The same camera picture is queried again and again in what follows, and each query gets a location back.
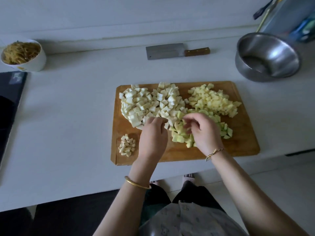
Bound person's right foot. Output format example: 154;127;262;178
183;173;197;187

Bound gold bangle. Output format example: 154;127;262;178
124;175;152;190

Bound braided cord bracelet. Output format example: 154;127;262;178
205;147;224;162

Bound dark green trousers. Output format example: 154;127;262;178
140;182;227;226

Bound person's left hand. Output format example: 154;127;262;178
137;117;169;165

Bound white bowl of noodles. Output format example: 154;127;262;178
0;39;47;73

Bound white patterned garment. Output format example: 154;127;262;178
138;201;247;236

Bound pile of white diced vegetable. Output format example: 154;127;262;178
150;82;187;128

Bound wooden cutting board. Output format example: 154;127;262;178
111;80;261;166

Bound peeled yellow potato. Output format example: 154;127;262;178
184;83;243;118

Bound black gas stove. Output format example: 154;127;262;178
0;71;28;165

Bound wall tap with hose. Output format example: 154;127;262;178
253;0;276;20

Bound peeled green cucumber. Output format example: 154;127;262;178
170;111;234;148

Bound person's left forearm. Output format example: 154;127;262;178
93;160;158;236

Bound person's right hand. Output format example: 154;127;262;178
182;112;224;157

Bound black floor mat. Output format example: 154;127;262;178
0;189;121;236

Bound cleaver with wooden handle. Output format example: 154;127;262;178
146;43;211;60

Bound dark green bottle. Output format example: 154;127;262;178
290;14;315;45

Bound pile of garlic cloves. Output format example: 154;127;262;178
117;133;137;157

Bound deep stainless steel bowl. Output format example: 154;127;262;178
235;32;302;83

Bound person's right forearm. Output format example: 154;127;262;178
208;150;308;236

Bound light blue plastic board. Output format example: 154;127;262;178
261;0;315;40

